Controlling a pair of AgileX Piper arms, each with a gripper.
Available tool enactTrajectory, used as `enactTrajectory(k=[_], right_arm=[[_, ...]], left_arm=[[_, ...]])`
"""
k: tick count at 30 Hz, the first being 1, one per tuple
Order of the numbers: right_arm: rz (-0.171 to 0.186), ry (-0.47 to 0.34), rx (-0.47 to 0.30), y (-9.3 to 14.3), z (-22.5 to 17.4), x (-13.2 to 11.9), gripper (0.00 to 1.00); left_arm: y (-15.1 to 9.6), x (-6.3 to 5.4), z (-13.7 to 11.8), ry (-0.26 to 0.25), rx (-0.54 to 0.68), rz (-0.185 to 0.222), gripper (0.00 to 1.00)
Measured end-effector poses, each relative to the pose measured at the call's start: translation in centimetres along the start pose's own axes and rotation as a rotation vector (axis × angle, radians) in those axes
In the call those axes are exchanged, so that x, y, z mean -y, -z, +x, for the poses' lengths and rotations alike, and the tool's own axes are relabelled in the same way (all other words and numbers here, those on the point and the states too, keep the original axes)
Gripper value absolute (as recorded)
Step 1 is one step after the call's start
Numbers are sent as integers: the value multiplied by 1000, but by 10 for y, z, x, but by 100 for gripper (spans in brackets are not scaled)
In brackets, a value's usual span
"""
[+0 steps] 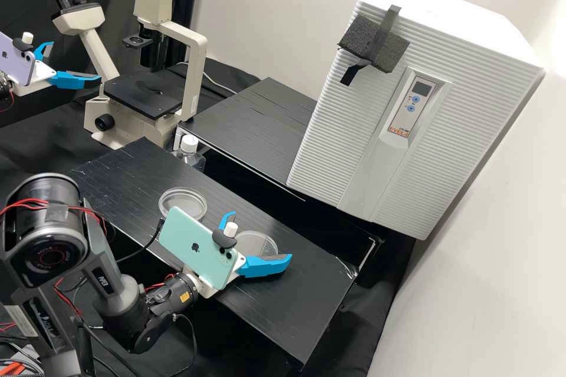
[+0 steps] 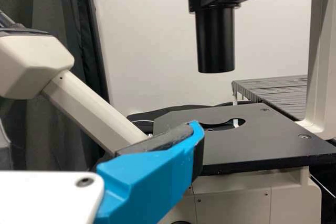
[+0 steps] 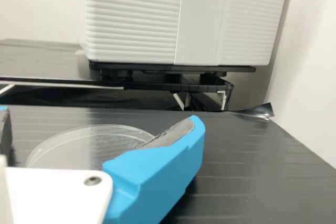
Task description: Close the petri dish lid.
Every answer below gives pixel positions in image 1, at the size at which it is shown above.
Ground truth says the right wrist camera phone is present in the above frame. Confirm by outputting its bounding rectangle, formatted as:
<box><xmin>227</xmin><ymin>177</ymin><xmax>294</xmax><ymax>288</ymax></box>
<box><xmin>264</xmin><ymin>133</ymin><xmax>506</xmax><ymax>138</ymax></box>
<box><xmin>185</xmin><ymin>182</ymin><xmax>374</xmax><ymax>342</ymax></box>
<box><xmin>158</xmin><ymin>205</ymin><xmax>243</xmax><ymax>287</ymax></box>

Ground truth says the petri dish lid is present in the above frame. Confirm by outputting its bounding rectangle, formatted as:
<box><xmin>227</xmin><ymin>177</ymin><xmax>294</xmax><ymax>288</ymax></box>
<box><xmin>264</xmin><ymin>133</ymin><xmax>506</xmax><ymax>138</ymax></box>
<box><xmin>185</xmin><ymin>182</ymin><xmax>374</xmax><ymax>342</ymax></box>
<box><xmin>236</xmin><ymin>229</ymin><xmax>280</xmax><ymax>263</ymax></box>

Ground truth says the black platform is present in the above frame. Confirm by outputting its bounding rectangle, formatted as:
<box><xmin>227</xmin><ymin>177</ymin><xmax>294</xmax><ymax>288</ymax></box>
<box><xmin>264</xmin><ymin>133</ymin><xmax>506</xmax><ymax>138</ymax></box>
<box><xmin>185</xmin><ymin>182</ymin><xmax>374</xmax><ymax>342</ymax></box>
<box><xmin>70</xmin><ymin>137</ymin><xmax>386</xmax><ymax>369</ymax></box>
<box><xmin>176</xmin><ymin>77</ymin><xmax>337</xmax><ymax>208</ymax></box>

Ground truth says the cream microscope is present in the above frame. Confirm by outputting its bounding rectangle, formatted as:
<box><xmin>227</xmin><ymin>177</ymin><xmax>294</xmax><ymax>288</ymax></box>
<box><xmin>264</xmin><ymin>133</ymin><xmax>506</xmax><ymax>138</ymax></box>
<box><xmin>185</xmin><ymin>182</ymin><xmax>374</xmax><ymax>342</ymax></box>
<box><xmin>51</xmin><ymin>0</ymin><xmax>209</xmax><ymax>151</ymax></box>

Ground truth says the petri dish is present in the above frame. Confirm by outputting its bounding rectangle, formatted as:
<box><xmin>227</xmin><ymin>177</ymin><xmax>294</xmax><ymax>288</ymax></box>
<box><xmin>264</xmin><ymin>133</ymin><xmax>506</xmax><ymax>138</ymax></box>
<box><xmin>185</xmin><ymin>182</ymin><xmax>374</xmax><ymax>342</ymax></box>
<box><xmin>158</xmin><ymin>186</ymin><xmax>209</xmax><ymax>222</ymax></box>

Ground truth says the wrist camera phone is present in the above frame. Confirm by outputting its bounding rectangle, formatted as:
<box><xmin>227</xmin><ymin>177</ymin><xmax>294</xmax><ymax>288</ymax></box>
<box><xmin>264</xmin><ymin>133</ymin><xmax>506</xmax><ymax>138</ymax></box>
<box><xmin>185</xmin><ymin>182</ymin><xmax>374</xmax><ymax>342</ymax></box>
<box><xmin>158</xmin><ymin>205</ymin><xmax>243</xmax><ymax>287</ymax></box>
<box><xmin>0</xmin><ymin>31</ymin><xmax>36</xmax><ymax>86</ymax></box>

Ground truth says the white cable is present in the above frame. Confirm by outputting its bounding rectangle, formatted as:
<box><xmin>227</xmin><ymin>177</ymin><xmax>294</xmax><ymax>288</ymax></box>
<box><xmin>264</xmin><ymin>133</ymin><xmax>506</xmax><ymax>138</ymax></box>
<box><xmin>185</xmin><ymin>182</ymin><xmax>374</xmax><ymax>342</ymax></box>
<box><xmin>201</xmin><ymin>74</ymin><xmax>239</xmax><ymax>96</ymax></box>

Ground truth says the left wrist camera phone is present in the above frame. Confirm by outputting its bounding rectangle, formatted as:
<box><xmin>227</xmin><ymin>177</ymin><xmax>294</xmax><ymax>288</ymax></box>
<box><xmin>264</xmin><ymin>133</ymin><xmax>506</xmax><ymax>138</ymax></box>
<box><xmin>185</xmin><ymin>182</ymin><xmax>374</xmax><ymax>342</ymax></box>
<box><xmin>0</xmin><ymin>31</ymin><xmax>36</xmax><ymax>86</ymax></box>

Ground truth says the white-capped bottle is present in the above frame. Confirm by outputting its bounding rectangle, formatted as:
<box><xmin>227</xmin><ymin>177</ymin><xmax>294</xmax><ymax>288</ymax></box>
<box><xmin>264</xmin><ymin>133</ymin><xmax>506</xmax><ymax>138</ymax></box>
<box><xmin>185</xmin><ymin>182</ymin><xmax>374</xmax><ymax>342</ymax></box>
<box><xmin>171</xmin><ymin>134</ymin><xmax>208</xmax><ymax>173</ymax></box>

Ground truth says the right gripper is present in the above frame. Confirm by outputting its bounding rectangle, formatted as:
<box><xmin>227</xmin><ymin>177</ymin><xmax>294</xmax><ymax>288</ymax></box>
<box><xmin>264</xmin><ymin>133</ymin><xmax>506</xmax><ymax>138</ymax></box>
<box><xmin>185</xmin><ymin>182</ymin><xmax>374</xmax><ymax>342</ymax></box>
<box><xmin>196</xmin><ymin>211</ymin><xmax>294</xmax><ymax>301</ymax></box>

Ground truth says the incubator door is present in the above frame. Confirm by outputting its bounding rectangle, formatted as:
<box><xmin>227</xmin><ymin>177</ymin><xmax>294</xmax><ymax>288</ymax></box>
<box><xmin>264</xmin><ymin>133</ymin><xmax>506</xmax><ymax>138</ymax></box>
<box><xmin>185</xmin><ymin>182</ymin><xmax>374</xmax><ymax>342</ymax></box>
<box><xmin>286</xmin><ymin>0</ymin><xmax>546</xmax><ymax>242</ymax></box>

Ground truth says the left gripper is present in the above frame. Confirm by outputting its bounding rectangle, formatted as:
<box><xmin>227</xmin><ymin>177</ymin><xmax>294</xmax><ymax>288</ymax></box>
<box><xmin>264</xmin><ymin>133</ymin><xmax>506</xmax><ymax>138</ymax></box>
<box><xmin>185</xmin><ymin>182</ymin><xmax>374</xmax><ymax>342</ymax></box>
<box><xmin>13</xmin><ymin>41</ymin><xmax>103</xmax><ymax>97</ymax></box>

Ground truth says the black cable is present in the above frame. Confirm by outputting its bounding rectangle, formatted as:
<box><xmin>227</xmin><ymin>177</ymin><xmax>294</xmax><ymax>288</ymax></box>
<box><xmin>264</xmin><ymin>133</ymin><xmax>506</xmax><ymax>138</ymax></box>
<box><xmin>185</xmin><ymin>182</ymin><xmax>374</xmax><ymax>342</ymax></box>
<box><xmin>106</xmin><ymin>217</ymin><xmax>167</xmax><ymax>265</ymax></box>

